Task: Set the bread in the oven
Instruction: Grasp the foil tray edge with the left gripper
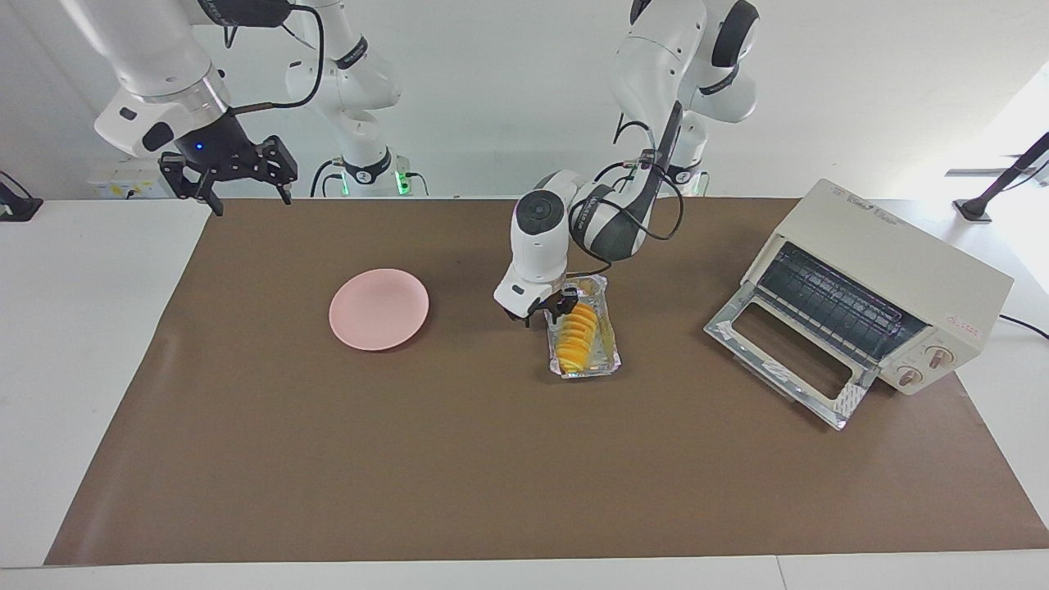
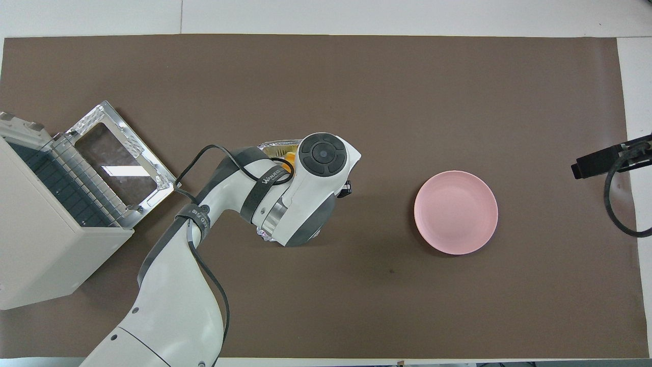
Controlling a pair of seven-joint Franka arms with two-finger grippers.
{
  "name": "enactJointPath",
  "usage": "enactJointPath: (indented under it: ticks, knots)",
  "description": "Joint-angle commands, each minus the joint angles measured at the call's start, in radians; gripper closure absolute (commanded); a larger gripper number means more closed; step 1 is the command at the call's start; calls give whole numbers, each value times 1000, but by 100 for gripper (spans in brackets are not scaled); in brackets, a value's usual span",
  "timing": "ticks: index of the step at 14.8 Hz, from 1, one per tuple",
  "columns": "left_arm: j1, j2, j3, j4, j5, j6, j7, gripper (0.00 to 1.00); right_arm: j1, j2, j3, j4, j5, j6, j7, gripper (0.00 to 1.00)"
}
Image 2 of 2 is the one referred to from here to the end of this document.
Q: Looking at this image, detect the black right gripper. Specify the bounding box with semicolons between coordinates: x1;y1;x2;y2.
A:
571;135;652;180

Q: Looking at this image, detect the aluminium foil baking tray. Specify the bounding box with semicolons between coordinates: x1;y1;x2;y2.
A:
256;139;302;243

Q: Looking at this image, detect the glass oven door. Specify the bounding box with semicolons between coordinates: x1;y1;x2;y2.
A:
66;100;182;228

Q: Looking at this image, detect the cream toaster oven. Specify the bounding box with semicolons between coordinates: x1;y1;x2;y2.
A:
0;111;135;310

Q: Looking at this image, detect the brown table mat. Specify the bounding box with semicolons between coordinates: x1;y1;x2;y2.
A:
0;34;643;359

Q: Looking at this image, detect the pink round plate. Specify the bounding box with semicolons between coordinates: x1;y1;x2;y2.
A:
414;170;499;255

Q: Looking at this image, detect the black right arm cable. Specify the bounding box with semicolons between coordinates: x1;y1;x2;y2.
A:
603;148;652;239

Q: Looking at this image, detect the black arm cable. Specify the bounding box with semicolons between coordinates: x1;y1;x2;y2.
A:
603;148;652;239
173;145;295;367

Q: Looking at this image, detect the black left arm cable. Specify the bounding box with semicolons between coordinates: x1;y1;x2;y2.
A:
173;145;295;367

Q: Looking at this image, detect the oven wire rack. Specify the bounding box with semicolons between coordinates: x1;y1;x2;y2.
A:
8;135;128;228

